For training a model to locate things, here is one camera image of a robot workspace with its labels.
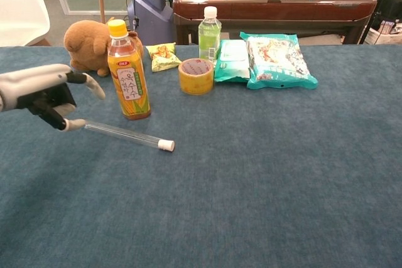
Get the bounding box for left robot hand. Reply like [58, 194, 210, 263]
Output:
[0, 63, 106, 132]

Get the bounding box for clear glass test tube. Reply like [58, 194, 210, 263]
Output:
[84, 122, 163, 149]

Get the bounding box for white tube cap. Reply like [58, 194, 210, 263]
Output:
[158, 139, 176, 152]

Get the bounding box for brown capybara plush toy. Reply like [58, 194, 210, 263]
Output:
[63, 19, 144, 77]

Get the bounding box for white chair wooden legs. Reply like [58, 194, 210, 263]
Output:
[0, 0, 106, 48]

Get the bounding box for corn tea bottle yellow cap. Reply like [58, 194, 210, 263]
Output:
[107, 19, 152, 121]

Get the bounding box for yellow snack bag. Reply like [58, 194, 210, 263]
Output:
[145, 42, 183, 73]

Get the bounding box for blue-grey machine base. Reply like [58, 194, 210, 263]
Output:
[127, 0, 175, 45]

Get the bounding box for yellow tape roll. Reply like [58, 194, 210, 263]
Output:
[178, 58, 215, 96]

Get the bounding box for clear water bottle green label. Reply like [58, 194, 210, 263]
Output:
[198, 6, 222, 65]

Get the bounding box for teal wet wipes pack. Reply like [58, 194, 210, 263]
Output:
[214, 39, 251, 83]

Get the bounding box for blue felt table mat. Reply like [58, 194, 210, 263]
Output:
[0, 44, 402, 268]

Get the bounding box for teal noodle package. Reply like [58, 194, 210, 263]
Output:
[239, 31, 319, 90]

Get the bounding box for brown mahjong table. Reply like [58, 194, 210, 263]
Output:
[172, 0, 378, 45]

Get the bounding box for black tripod stand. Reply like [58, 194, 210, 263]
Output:
[359, 0, 402, 45]

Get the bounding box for white box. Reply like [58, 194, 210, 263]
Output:
[366, 19, 402, 45]

